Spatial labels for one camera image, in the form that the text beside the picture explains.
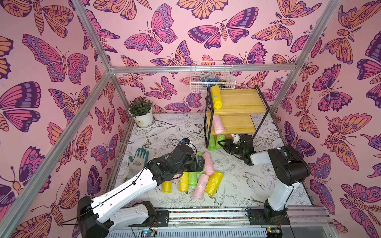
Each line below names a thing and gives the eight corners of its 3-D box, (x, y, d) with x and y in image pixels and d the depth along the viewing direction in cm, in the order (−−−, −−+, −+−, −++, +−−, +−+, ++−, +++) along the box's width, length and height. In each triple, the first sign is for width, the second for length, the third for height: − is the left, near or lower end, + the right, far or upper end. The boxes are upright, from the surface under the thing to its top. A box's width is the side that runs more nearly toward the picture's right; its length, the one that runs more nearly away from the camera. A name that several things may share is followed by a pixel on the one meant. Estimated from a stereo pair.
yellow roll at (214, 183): (201, 190, 84) (202, 188, 81) (213, 170, 92) (213, 167, 88) (213, 198, 82) (214, 196, 78) (224, 177, 89) (225, 174, 86)
